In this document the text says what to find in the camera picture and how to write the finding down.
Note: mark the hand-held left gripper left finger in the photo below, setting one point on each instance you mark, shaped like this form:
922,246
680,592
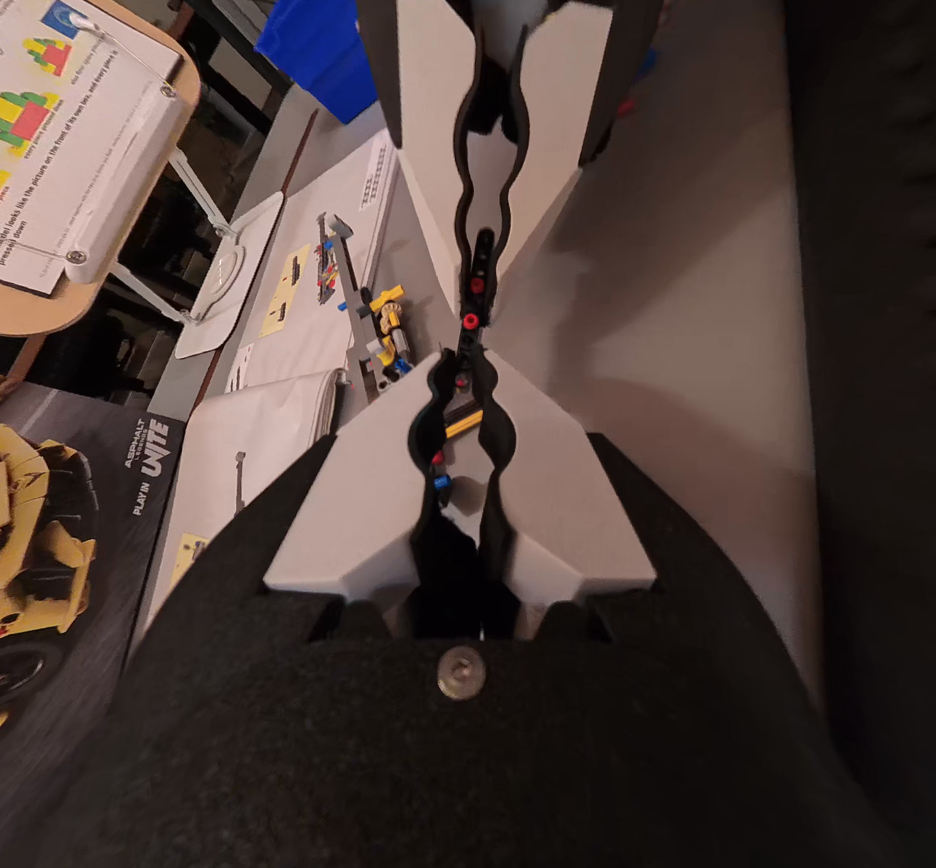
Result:
358,517

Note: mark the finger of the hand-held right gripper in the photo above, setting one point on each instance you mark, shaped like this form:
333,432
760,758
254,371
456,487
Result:
428,114
563,100

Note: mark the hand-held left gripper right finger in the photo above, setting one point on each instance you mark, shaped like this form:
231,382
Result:
578,517

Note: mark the black lego beam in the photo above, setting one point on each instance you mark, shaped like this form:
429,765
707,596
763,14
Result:
482,253

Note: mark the partly built lego assembly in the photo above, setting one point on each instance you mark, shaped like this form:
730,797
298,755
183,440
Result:
362,327

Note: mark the lego instruction booklet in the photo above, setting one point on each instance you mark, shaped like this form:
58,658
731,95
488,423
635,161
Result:
307,341

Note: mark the black lego set box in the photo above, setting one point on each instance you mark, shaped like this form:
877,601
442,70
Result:
110,517

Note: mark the blue plastic bin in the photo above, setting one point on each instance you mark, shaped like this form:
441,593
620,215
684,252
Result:
322,41

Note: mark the white folding stand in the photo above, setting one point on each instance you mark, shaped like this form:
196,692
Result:
234,283

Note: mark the printed instruction sheet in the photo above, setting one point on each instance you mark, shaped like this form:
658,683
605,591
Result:
73,151

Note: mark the wooden display board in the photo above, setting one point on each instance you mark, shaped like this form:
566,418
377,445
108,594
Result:
44,312

